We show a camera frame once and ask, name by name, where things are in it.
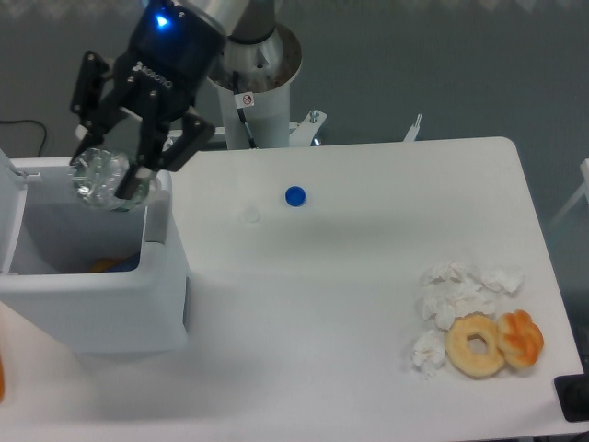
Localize clear plastic bottle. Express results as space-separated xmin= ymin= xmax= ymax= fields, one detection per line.
xmin=69 ymin=147 xmax=161 ymax=212

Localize crumpled white tissue bottom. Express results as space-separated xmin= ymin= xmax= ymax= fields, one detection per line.
xmin=410 ymin=330 xmax=446 ymax=380

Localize yellow blue trash in can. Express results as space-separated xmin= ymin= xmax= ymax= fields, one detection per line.
xmin=88 ymin=252 xmax=141 ymax=273

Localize blue bottle cap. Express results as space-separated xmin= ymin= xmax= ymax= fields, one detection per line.
xmin=284 ymin=186 xmax=306 ymax=207

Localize black device at edge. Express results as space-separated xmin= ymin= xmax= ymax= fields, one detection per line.
xmin=554 ymin=374 xmax=588 ymax=423

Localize white frame at right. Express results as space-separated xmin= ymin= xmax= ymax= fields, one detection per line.
xmin=547 ymin=158 xmax=589 ymax=231

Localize orange glazed twisted bun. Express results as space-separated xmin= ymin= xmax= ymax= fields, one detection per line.
xmin=496 ymin=309 xmax=544 ymax=369

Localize white bottle cap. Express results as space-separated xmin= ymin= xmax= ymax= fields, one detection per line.
xmin=242 ymin=206 xmax=261 ymax=224

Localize black floor cable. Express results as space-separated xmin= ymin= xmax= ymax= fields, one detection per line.
xmin=0 ymin=119 xmax=49 ymax=156

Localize crumpled white tissue right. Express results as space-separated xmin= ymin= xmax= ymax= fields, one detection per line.
xmin=480 ymin=267 xmax=525 ymax=295

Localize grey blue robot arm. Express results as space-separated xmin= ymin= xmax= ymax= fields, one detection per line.
xmin=70 ymin=1 xmax=253 ymax=207

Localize crumpled white tissue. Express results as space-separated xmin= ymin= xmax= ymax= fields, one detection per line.
xmin=420 ymin=281 xmax=496 ymax=331
xmin=420 ymin=261 xmax=480 ymax=286
xmin=410 ymin=330 xmax=446 ymax=380
xmin=480 ymin=267 xmax=525 ymax=295

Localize plain ring donut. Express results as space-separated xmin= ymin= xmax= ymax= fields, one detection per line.
xmin=445 ymin=314 xmax=505 ymax=378

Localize orange object at edge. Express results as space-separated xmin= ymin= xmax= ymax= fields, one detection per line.
xmin=0 ymin=356 xmax=6 ymax=403

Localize crumpled white tissue middle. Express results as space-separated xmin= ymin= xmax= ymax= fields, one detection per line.
xmin=420 ymin=281 xmax=496 ymax=331

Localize crumpled white tissue top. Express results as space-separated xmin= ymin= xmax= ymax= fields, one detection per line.
xmin=420 ymin=261 xmax=480 ymax=286

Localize white trash can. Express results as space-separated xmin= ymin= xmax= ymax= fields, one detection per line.
xmin=1 ymin=157 xmax=189 ymax=354

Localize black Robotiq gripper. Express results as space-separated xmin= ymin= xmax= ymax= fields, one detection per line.
xmin=69 ymin=1 xmax=226 ymax=199

